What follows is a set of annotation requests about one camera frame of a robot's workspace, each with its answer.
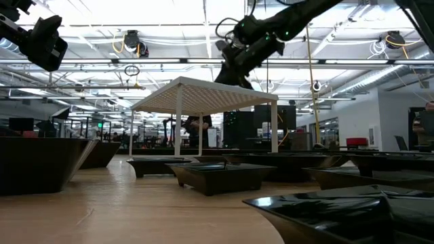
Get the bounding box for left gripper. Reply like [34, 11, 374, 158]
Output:
[0, 9, 68, 72]

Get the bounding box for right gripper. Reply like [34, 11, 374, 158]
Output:
[214, 16, 286, 90]

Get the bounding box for black round-cornered deep plate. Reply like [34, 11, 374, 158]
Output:
[222, 152, 343, 182]
[347, 152, 434, 178]

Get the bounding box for black wavy-rim deep plate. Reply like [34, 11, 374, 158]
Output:
[79, 141, 122, 170]
[0, 136, 100, 197]

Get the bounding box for white perforated metal shelf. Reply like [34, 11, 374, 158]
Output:
[128, 76, 279, 159]

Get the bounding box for black flat panel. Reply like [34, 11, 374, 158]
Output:
[254, 104, 298, 130]

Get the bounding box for black cabinet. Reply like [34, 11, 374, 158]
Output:
[222, 110, 255, 150]

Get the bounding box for person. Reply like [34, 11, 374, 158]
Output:
[184, 115, 214, 148]
[412, 101, 434, 146]

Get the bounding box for black softbox light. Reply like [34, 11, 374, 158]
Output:
[50, 106, 71, 120]

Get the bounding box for black photo light hood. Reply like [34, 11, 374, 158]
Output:
[35, 120, 58, 138]

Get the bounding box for long ceiling light strip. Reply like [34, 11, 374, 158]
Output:
[0, 58, 434, 66]

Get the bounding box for black computer monitor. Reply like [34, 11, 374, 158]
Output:
[8, 117, 35, 132]

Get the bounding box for red container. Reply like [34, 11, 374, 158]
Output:
[345, 137, 370, 148]

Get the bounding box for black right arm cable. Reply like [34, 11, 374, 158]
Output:
[214, 16, 239, 39]

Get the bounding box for yellow hanging cable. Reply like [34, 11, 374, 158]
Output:
[304, 25, 328, 150]

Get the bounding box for black ceiling cable reel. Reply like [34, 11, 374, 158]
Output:
[122, 29, 150, 58]
[379, 30, 406, 50]

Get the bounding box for black aluminium table frame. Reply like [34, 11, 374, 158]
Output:
[115, 147, 434, 157]

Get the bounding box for silver air duct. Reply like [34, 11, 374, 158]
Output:
[327, 64, 406, 99]

